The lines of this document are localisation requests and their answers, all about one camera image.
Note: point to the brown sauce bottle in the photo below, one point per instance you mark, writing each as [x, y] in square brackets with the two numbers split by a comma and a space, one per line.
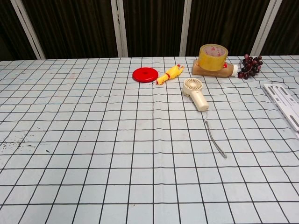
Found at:
[210, 72]

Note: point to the white screen frame post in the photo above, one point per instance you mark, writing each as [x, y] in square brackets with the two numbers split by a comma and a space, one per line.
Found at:
[185, 28]
[28, 30]
[119, 28]
[263, 30]

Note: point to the dark purple grape bunch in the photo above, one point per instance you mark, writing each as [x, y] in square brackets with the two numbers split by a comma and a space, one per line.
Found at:
[251, 66]

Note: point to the yellow packing tape roll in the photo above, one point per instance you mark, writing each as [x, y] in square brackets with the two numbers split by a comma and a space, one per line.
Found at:
[211, 59]

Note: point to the beige handheld plastic fan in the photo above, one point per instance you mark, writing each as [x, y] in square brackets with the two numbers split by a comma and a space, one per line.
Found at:
[195, 92]

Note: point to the white black-checked tablecloth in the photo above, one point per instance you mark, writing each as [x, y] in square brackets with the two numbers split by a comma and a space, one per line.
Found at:
[93, 140]

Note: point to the yellow rubber chicken toy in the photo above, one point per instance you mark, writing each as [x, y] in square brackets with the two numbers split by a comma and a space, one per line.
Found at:
[170, 74]

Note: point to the white slotted plastic panel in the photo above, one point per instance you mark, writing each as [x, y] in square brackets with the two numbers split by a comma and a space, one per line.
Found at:
[283, 102]

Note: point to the red plastic disc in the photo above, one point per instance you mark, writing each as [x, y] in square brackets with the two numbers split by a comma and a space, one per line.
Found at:
[144, 74]

